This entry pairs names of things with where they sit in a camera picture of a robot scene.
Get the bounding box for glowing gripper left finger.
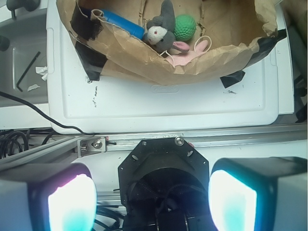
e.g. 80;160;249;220
0;163;97;231

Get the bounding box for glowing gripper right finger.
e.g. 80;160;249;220
208;156;308;231

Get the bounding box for green dimpled ball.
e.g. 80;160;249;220
174;14;196;42

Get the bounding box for black allen key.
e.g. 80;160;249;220
16;51;41;92

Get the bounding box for pink plush toy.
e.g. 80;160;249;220
165;40;211;67

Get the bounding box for brown paper bag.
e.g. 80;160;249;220
56;0;286;85

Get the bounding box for grey plush bunny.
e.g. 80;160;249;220
142;0;190;53

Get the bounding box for blue plastic capsule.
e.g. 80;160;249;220
102;9;144;40

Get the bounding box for metal corner bracket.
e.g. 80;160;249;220
77;136;107;158

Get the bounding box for aluminium extrusion rail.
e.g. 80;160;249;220
0;123;308;171

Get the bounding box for black octagonal mount plate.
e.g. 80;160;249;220
118;137;209;212

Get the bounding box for black cable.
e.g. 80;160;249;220
0;90;97;135

